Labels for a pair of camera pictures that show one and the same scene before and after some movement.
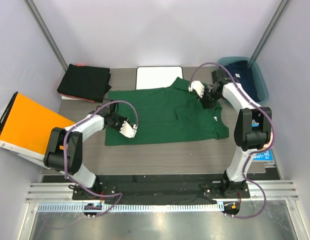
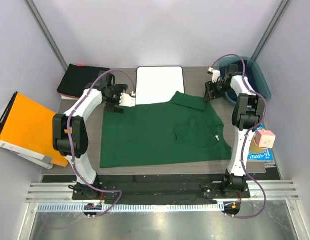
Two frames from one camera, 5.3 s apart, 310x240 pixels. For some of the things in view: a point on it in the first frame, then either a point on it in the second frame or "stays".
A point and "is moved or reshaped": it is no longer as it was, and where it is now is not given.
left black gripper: x=123 y=119 → x=111 y=107
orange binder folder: x=26 y=126 stays
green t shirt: x=166 y=115 is moved or reshaped
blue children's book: x=264 y=156 stays
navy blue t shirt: x=241 y=72 stays
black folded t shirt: x=87 y=82 stays
